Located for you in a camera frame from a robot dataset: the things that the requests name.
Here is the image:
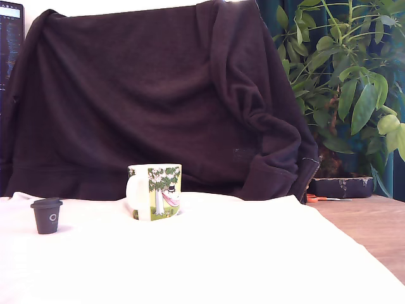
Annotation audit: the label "grey coffee capsule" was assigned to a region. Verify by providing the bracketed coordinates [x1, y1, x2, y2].
[30, 197, 64, 235]

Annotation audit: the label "green illustrated coffee mug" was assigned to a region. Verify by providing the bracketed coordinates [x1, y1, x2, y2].
[125, 163, 183, 222]

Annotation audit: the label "dark draped sweater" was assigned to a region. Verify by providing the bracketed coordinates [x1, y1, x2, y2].
[0, 0, 322, 205]

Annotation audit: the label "white table cloth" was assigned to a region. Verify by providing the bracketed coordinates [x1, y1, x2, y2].
[0, 191, 405, 304]

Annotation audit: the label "dark plant pot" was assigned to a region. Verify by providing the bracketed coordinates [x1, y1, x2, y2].
[311, 176, 375, 199]

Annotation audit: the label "green leafy houseplant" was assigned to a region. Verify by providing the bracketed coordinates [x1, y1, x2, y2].
[272, 0, 405, 198]

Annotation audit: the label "black computer monitor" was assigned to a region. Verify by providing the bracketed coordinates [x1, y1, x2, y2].
[0, 1, 26, 93]

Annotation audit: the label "orange handled scissors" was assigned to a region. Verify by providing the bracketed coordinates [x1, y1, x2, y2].
[306, 193, 353, 204]

